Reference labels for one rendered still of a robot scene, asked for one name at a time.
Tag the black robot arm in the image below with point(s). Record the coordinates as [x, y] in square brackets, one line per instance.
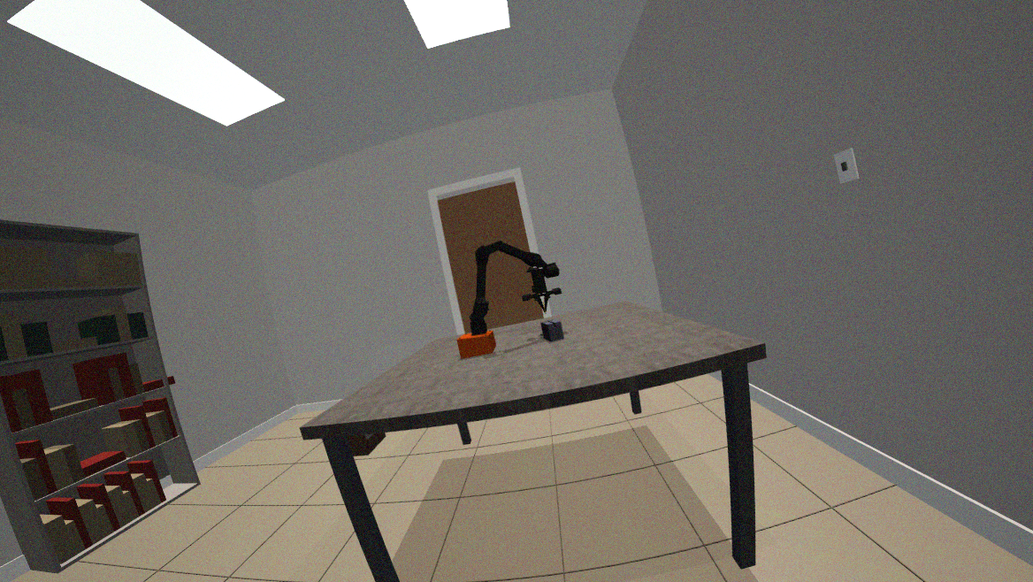
[480, 308]

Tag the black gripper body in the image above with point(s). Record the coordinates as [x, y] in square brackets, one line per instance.
[540, 288]

